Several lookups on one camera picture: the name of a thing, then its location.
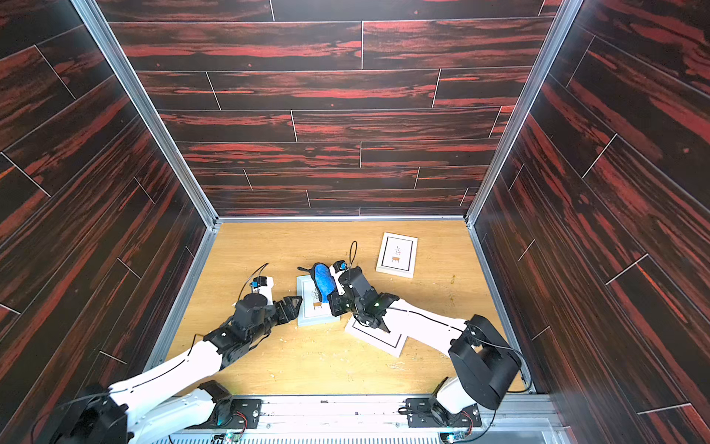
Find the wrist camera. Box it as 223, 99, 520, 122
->
329, 260, 349, 294
250, 276, 275, 305

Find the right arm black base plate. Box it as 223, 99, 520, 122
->
398, 397, 482, 428

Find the light blue picture frame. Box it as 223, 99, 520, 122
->
297, 276, 340, 327

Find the cream white picture frame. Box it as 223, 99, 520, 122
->
345, 317, 407, 358

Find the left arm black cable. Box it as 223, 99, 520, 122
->
30, 262, 270, 444

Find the white picture frame black border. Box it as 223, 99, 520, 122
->
375, 232, 418, 279

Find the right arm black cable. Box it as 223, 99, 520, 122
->
348, 239, 534, 442

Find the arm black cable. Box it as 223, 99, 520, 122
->
348, 239, 534, 442
30, 262, 270, 444

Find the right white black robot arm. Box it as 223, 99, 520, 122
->
314, 265, 523, 414

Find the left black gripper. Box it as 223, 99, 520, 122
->
247, 294, 303, 346

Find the blue microfiber cloth black trim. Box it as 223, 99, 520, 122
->
297, 263, 338, 303

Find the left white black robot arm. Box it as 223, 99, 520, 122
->
40, 293, 302, 443

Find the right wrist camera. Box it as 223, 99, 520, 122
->
329, 260, 349, 294

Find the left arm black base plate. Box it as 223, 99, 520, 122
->
190, 398, 263, 431

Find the aluminium front rail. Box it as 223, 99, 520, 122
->
152, 395, 573, 443

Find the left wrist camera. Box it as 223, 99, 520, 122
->
250, 276, 275, 305

